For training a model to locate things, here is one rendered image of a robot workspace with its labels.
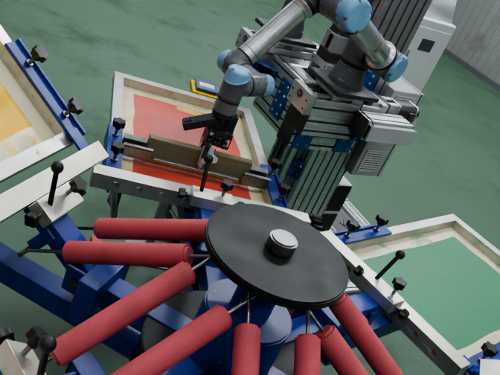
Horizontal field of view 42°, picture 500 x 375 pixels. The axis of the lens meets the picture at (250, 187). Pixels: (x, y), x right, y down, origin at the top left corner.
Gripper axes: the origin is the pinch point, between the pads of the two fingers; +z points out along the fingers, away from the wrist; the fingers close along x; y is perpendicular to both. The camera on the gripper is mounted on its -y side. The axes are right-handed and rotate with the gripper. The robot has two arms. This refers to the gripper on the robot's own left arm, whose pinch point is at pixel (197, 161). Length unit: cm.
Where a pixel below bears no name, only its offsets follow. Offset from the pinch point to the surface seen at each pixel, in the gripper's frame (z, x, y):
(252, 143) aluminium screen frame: 2.3, 28.7, 25.4
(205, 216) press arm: -3.3, -36.4, -1.7
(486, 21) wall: 27, 694, 522
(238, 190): 5.3, -3.5, 16.2
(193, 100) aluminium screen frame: 3, 56, 4
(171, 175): 5.3, -4.2, -7.6
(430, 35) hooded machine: 23, 436, 302
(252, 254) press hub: -31, -88, -6
